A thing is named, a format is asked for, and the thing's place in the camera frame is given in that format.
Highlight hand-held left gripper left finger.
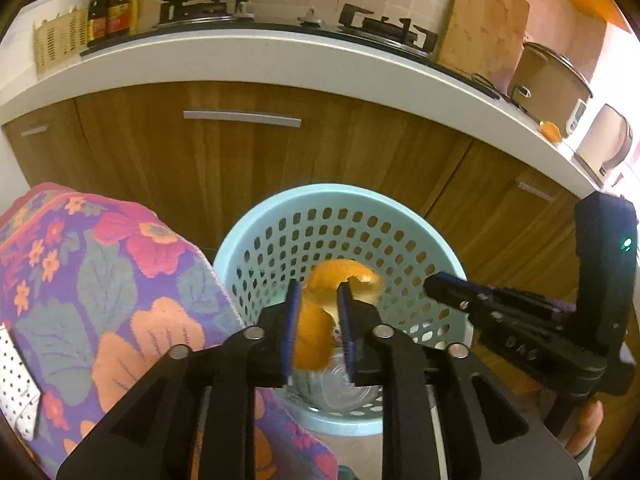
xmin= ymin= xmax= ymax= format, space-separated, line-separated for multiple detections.
xmin=57 ymin=280 xmax=303 ymax=480

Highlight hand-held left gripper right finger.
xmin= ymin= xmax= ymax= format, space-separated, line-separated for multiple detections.
xmin=336 ymin=282 xmax=583 ymax=480

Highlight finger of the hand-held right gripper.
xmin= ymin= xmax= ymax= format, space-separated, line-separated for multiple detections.
xmin=470 ymin=284 xmax=577 ymax=317
xmin=424 ymin=272 xmax=507 ymax=326

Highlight large orange peel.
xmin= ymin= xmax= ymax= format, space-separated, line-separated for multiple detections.
xmin=291 ymin=259 xmax=385 ymax=372

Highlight clear plastic snack bag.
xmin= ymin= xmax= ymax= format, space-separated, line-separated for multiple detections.
xmin=287 ymin=350 xmax=386 ymax=413

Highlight light blue perforated basket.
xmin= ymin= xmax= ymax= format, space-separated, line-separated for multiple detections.
xmin=212 ymin=183 xmax=473 ymax=436

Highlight person's right hand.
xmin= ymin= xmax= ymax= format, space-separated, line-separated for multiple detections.
xmin=567 ymin=400 xmax=603 ymax=457

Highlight white electric kettle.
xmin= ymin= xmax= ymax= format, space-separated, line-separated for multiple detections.
xmin=575 ymin=103 xmax=635 ymax=183

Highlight floral blanket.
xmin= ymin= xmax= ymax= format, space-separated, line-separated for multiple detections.
xmin=0 ymin=182 xmax=341 ymax=480

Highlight wooden kitchen base cabinet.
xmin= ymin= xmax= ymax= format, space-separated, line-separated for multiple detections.
xmin=0 ymin=80 xmax=591 ymax=311

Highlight beige rice cooker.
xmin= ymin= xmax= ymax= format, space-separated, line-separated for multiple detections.
xmin=507 ymin=41 xmax=594 ymax=136

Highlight black burner grate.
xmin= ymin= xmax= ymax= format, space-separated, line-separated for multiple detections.
xmin=159 ymin=0 xmax=251 ymax=28
xmin=339 ymin=4 xmax=438 ymax=53

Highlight wooden cutting board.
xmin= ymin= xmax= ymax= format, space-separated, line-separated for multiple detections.
xmin=434 ymin=0 xmax=531 ymax=83

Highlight white kitchen countertop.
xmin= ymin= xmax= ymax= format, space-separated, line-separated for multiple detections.
xmin=0 ymin=25 xmax=608 ymax=198

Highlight white dotted paper packet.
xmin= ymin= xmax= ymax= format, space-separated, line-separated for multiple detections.
xmin=0 ymin=322 xmax=42 ymax=436

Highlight black glass gas stove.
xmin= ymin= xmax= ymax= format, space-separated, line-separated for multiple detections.
xmin=80 ymin=0 xmax=501 ymax=101

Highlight sauce bottles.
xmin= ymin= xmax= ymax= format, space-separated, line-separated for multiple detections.
xmin=106 ymin=0 xmax=138 ymax=38

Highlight cream plastic cutlery holder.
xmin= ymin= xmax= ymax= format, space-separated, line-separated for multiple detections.
xmin=32 ymin=7 xmax=90 ymax=76

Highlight dark soy sauce bottle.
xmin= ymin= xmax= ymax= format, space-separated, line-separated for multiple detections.
xmin=86 ymin=0 xmax=109 ymax=48

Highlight long silver cabinet handle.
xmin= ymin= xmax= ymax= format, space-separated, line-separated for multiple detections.
xmin=183 ymin=109 xmax=302 ymax=128

